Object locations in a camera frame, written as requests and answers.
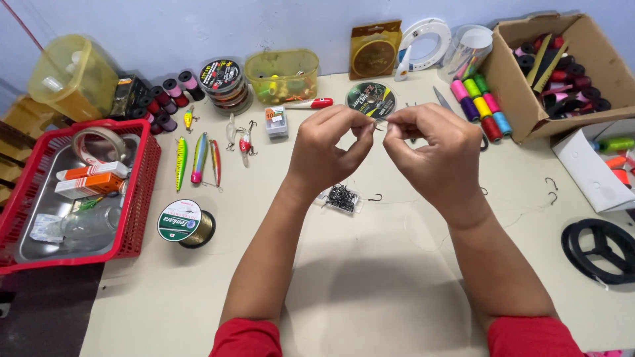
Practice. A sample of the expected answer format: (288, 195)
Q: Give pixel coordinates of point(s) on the red white crank lure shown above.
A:
(244, 144)

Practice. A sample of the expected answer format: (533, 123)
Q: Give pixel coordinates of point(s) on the gold line spool green label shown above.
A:
(181, 220)

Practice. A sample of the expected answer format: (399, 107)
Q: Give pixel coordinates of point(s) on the row of dark thread spools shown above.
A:
(166, 99)

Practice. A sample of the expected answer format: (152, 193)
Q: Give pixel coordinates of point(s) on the clear fishing line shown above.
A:
(421, 243)

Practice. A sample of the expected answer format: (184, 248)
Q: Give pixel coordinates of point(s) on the white glue bottle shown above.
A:
(403, 64)

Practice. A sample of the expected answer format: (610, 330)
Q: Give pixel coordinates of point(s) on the small green tool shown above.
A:
(89, 204)

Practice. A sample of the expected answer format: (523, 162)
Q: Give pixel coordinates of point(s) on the red white popper lure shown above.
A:
(310, 103)

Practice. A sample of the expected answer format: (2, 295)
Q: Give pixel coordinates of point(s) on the steel scissors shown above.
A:
(444, 100)

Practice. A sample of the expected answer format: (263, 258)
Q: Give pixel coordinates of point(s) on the row of colourful thread spools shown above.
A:
(478, 104)

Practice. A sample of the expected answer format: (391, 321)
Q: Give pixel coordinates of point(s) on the cardboard box of spools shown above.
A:
(560, 74)

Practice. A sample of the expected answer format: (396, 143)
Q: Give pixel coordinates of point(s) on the black cardboard box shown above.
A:
(128, 96)

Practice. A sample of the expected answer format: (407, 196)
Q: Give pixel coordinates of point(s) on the yellow plastic container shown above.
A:
(72, 77)

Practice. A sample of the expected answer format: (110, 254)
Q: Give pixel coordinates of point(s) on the person's red sleeve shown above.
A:
(533, 338)
(248, 339)

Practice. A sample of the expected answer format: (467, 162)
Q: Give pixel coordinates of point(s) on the clear glass jar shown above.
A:
(92, 225)

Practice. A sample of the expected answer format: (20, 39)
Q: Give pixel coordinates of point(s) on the slim red silver lure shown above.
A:
(216, 162)

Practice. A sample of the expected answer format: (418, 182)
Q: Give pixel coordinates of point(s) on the small black fishing hook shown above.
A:
(379, 125)

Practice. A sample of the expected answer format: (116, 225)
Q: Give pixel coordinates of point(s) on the clear plastic tube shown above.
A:
(464, 52)

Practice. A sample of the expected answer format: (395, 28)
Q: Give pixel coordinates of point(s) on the steel tray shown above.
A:
(64, 213)

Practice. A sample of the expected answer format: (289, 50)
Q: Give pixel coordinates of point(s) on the clear tray of black hooks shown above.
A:
(341, 198)

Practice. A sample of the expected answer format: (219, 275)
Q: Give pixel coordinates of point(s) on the person's left hand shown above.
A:
(317, 153)

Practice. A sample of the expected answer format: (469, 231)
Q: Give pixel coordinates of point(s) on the stack of fishing line spools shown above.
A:
(224, 84)

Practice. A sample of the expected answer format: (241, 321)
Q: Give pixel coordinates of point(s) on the orange white glue box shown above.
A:
(92, 170)
(89, 185)

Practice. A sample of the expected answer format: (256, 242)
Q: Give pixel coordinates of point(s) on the person's red left sleeve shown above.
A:
(248, 339)

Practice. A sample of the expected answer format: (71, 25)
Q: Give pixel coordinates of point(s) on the gold fishing line packet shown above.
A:
(374, 49)

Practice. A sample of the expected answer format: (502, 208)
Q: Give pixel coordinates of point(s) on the clear fishing lure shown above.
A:
(230, 131)

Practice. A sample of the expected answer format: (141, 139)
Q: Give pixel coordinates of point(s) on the white plastic line reel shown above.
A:
(431, 37)

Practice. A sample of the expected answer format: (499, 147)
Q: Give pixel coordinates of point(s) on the small clear hook box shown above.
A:
(276, 121)

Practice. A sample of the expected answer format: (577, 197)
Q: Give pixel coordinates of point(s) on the red plastic basket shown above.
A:
(141, 188)

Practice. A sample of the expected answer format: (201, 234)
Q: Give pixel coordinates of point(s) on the white paper packet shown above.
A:
(45, 227)

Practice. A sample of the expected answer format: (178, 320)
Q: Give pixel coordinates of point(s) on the green yellow minnow lure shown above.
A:
(181, 163)

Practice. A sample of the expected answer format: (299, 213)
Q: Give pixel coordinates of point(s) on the white box of floats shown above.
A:
(595, 163)

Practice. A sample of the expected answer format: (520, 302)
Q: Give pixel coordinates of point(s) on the person's right hand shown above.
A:
(444, 158)

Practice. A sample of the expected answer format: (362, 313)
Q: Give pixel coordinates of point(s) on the person's red right sleeve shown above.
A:
(533, 338)

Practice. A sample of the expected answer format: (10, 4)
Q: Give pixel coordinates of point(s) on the black plastic line reel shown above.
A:
(575, 253)

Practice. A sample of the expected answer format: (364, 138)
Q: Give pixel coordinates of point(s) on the rainbow pink minnow lure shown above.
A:
(199, 157)

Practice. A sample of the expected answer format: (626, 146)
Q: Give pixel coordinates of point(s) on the small yellow fishing lure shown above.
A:
(188, 119)

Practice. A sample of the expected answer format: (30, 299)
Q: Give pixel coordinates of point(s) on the green black line spool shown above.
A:
(369, 98)

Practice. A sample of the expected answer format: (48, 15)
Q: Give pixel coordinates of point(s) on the clear tape roll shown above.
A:
(99, 144)

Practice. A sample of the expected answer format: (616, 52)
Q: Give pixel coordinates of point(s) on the yellow-green tub of lures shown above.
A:
(282, 74)

